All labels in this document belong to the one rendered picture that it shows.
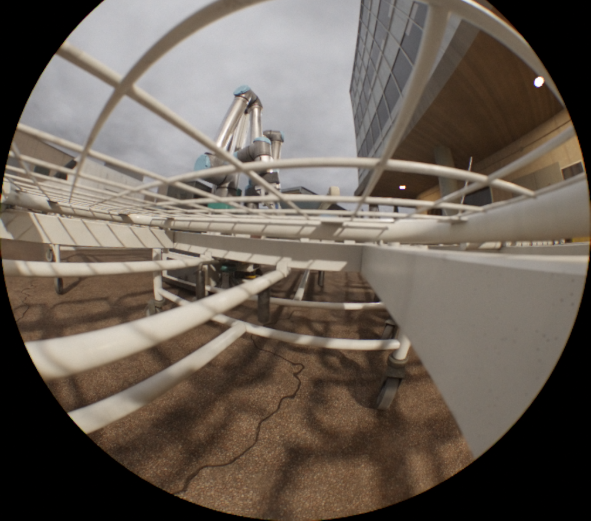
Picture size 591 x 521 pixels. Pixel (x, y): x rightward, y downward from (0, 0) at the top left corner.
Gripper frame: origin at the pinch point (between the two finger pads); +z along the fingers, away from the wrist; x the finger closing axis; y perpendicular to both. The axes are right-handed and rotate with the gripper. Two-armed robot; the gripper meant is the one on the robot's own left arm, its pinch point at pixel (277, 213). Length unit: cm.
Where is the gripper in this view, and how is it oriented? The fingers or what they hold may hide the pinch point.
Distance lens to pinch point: 122.0
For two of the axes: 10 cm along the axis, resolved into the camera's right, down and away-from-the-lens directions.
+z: 1.4, 9.9, -0.8
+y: -0.1, -0.8, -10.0
